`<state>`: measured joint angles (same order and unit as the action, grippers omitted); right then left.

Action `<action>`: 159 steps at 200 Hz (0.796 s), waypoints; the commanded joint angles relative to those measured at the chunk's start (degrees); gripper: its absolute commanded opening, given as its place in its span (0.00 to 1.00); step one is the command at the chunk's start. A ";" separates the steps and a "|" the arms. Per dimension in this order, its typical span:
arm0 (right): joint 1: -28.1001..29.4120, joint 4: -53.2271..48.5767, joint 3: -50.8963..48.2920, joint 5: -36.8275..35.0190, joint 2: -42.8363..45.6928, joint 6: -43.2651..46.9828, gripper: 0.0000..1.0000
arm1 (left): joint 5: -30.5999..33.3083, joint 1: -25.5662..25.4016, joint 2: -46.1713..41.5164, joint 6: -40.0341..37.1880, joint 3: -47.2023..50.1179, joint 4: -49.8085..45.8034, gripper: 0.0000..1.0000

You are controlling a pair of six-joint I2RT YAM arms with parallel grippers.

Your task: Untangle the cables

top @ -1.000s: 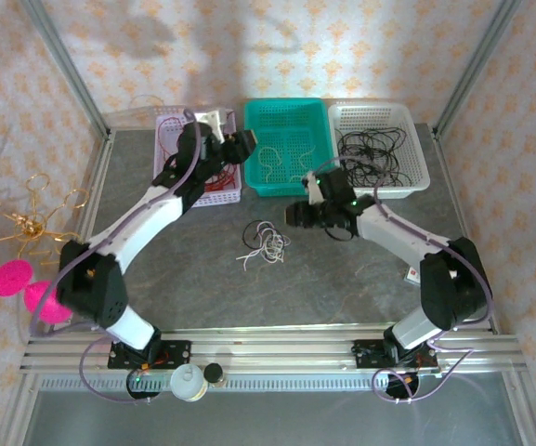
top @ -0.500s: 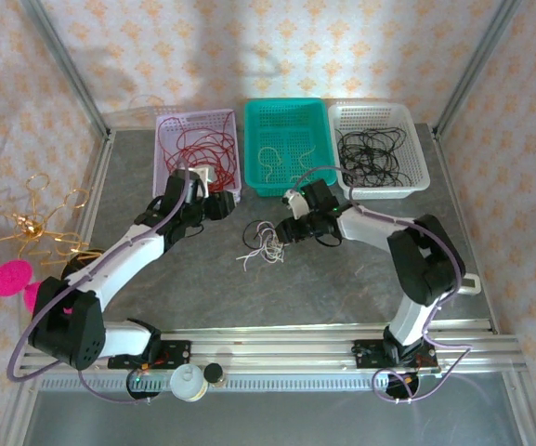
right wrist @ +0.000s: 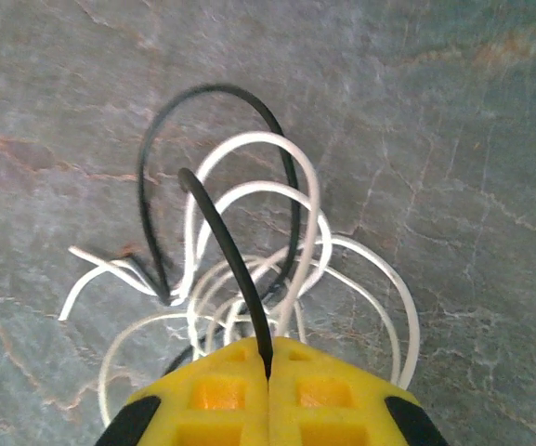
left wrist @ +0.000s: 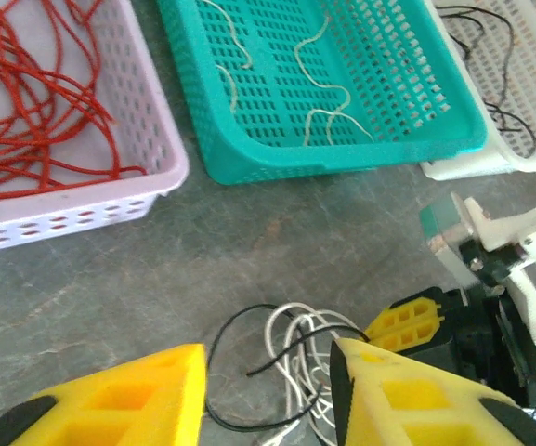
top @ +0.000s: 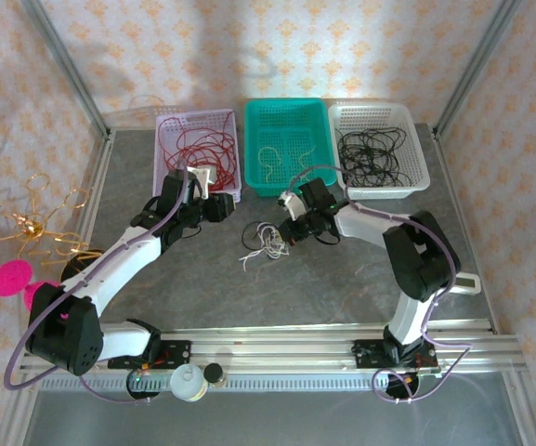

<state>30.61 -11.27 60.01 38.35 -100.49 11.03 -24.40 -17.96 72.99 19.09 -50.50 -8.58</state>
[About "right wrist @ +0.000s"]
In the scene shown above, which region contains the black cable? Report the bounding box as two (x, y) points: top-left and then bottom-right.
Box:
(137, 83), (301, 380)

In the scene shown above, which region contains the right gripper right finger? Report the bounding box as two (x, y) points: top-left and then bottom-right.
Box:
(267, 337), (450, 446)

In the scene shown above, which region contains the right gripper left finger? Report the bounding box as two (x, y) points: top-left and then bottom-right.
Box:
(93, 336), (268, 446)

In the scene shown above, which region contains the mixed wire pile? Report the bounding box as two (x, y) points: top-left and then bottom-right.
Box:
(58, 131), (422, 428)

